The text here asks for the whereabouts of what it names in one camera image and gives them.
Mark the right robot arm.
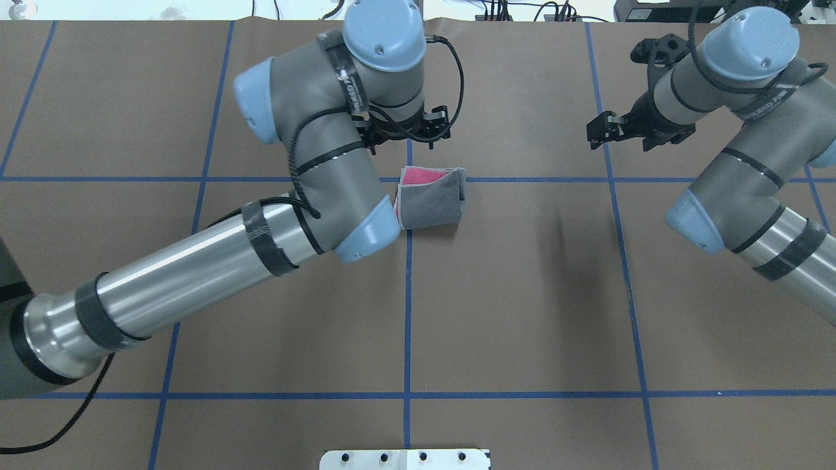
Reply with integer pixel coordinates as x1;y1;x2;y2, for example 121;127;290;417
586;6;835;324

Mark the brown paper table cover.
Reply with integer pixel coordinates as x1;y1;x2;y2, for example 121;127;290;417
2;18;834;469

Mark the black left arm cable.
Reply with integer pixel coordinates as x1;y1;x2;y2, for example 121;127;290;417
0;34;466;456

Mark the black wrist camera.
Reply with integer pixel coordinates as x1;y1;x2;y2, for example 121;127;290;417
630;33;690;68
416;105;451;151

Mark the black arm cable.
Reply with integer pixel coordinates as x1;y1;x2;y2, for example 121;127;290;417
0;34;466;456
688;0;830;96

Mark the pink towel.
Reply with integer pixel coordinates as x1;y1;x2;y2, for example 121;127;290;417
394;164;468;230

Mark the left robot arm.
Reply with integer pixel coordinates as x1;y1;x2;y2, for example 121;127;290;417
1;1;427;399

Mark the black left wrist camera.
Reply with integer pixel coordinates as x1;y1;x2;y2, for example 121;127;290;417
416;105;451;151

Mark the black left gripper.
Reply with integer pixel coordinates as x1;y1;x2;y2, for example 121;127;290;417
357;104;426;155

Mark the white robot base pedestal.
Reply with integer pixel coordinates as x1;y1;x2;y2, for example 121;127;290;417
319;448;492;469

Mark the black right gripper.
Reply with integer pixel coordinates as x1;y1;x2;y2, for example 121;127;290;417
586;91;696;152

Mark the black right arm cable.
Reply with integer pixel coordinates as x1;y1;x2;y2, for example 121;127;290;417
688;0;830;96

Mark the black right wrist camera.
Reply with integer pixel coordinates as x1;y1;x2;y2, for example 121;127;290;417
630;33;690;68

